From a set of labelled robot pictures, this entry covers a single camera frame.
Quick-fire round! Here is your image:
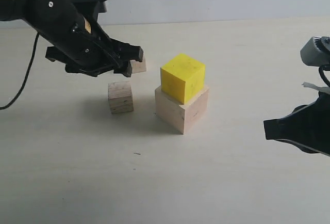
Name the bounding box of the small light wooden cube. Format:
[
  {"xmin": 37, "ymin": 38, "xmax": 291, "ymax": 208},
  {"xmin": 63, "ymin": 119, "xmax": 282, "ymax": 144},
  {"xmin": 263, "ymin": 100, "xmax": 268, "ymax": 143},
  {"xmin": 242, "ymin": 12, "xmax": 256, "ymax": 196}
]
[{"xmin": 130, "ymin": 58, "xmax": 147, "ymax": 74}]

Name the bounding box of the medium plywood cube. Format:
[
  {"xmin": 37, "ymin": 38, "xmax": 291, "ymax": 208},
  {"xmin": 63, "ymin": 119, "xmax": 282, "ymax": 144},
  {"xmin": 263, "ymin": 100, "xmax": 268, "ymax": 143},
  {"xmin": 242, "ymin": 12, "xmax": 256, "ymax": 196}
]
[{"xmin": 108, "ymin": 81, "xmax": 134, "ymax": 114}]

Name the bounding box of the large light wooden cube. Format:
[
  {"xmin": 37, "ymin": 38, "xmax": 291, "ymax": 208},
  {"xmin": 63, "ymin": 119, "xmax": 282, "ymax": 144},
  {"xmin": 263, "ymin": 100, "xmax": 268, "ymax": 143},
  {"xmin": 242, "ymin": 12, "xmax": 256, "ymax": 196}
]
[{"xmin": 154, "ymin": 85, "xmax": 209, "ymax": 134}]

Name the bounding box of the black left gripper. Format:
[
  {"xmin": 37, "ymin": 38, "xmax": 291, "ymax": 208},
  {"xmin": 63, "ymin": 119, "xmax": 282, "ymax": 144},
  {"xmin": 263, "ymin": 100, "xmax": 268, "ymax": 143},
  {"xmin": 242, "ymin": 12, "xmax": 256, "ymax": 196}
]
[{"xmin": 45, "ymin": 12, "xmax": 143, "ymax": 78}]

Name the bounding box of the white tape tag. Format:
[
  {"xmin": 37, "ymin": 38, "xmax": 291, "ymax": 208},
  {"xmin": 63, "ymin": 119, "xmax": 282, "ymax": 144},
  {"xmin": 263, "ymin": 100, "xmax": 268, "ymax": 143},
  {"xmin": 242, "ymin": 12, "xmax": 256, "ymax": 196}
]
[{"xmin": 302, "ymin": 82, "xmax": 330, "ymax": 94}]

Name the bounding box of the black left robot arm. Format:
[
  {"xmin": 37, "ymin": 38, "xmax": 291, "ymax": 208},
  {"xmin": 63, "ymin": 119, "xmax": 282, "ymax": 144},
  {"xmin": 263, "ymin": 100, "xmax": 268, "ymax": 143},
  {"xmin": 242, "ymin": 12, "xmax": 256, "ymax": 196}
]
[{"xmin": 1, "ymin": 0, "xmax": 144, "ymax": 77}]

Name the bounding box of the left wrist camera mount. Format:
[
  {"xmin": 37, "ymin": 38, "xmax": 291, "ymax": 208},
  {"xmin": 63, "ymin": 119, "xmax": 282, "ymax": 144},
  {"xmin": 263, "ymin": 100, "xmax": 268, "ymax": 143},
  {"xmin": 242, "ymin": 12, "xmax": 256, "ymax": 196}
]
[{"xmin": 71, "ymin": 0, "xmax": 108, "ymax": 21}]

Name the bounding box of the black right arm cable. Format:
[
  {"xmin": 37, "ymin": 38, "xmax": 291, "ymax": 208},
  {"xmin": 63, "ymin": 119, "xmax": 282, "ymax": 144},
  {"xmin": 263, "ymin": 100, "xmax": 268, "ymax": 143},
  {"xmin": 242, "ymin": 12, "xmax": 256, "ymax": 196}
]
[{"xmin": 319, "ymin": 64, "xmax": 330, "ymax": 87}]

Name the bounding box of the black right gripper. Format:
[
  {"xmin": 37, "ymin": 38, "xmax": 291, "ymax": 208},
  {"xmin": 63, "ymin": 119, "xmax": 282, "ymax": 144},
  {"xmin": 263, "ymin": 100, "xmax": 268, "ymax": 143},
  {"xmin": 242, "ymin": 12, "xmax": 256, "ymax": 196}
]
[{"xmin": 263, "ymin": 92, "xmax": 329, "ymax": 156}]

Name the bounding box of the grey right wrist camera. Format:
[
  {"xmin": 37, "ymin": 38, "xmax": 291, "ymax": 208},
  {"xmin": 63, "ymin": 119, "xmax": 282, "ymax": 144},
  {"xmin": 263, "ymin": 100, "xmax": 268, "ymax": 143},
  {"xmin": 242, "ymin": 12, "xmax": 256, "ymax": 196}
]
[{"xmin": 300, "ymin": 36, "xmax": 329, "ymax": 67}]

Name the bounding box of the yellow cube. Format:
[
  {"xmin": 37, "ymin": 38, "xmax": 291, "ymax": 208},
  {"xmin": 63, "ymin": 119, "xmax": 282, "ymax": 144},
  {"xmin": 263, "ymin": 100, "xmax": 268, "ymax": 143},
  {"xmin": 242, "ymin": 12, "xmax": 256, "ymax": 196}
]
[{"xmin": 160, "ymin": 53, "xmax": 206, "ymax": 104}]

